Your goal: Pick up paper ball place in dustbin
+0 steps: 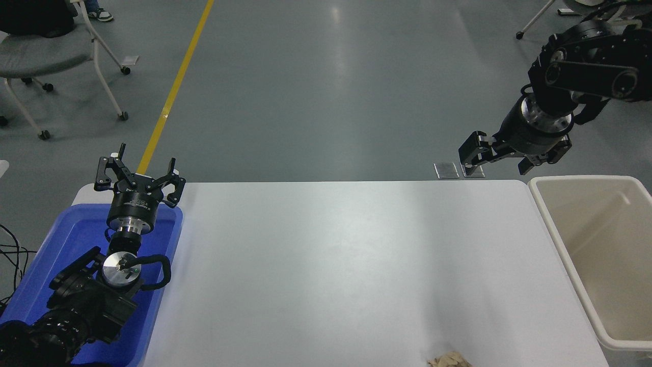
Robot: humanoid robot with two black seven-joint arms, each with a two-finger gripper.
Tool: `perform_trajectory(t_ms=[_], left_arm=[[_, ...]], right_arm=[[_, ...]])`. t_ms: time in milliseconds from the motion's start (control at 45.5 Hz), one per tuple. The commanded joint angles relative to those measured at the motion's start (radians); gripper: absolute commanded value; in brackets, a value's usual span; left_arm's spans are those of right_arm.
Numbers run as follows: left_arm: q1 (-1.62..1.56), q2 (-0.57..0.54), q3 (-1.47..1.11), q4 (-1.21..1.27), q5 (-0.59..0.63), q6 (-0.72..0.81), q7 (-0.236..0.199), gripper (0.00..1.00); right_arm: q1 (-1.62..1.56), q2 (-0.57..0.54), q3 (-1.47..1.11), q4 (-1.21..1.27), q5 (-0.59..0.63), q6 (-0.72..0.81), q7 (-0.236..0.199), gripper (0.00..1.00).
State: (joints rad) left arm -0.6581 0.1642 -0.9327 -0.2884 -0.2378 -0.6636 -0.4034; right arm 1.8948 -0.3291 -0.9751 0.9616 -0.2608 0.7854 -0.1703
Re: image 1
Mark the tan paper ball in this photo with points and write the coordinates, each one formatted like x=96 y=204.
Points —
x=449 y=360

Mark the blue plastic tray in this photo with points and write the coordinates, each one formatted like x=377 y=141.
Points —
x=66 y=234

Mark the white metal foot bar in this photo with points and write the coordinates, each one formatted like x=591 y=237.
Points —
x=568 y=11

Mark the white rounded object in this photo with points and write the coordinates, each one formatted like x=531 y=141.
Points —
x=3 y=168

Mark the silver floor plate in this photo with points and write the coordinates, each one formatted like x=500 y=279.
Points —
x=478 y=172
x=446 y=171

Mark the person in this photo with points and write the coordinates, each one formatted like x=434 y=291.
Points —
x=30 y=18

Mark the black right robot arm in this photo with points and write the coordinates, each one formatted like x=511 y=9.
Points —
x=586 y=76

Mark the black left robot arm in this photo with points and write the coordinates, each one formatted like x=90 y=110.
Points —
x=86 y=300

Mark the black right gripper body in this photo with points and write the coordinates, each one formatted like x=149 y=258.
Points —
x=524 y=140

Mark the grey seat white frame chair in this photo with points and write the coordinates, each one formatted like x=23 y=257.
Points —
x=41 y=56

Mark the large pale plastic bin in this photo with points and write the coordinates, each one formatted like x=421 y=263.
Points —
x=601 y=255

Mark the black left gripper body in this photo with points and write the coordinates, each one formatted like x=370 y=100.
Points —
x=135 y=204

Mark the white frame wheeled chair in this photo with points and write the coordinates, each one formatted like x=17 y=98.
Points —
x=535 y=18

